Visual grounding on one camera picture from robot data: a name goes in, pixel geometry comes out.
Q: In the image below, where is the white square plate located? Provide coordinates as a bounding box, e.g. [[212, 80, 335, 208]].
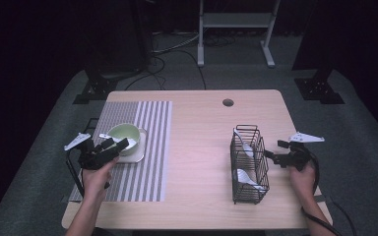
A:
[[114, 127, 148, 164]]

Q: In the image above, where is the light green bowl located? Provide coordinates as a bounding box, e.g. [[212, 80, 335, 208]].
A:
[[106, 122, 142, 156]]

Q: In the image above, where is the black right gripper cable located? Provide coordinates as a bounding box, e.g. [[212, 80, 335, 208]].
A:
[[303, 150, 343, 236]]

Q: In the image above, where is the grey striped placemat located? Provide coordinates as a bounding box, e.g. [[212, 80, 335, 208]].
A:
[[68, 100, 173, 203]]

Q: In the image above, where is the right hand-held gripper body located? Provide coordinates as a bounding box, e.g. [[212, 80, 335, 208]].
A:
[[273, 131, 326, 171]]

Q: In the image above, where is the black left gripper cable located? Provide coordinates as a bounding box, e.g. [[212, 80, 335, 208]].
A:
[[66, 147, 87, 199]]

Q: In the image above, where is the person's right hand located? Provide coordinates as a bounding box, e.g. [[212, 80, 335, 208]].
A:
[[288, 161, 318, 202]]

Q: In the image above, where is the black stand base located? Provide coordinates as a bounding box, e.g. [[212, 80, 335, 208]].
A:
[[73, 70, 119, 105], [293, 67, 346, 105]]

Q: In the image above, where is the black wire basket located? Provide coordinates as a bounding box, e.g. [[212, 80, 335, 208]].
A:
[[229, 124, 271, 206]]

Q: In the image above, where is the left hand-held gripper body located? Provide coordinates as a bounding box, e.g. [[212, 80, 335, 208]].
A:
[[63, 132, 120, 171]]

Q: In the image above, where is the thin black cable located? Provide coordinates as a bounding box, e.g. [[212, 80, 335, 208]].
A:
[[328, 196, 357, 236]]

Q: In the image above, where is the person's left hand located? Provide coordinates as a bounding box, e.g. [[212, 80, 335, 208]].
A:
[[82, 156, 120, 203]]

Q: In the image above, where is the white metal stand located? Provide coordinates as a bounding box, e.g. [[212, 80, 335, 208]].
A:
[[197, 0, 282, 69]]

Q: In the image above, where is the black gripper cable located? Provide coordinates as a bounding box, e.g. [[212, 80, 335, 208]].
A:
[[303, 150, 343, 236], [66, 147, 87, 199]]

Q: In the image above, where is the black floor cable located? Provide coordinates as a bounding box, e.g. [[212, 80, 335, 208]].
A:
[[124, 48, 208, 91]]

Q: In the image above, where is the black floor frame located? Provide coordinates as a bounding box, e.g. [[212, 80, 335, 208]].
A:
[[83, 117, 100, 136]]

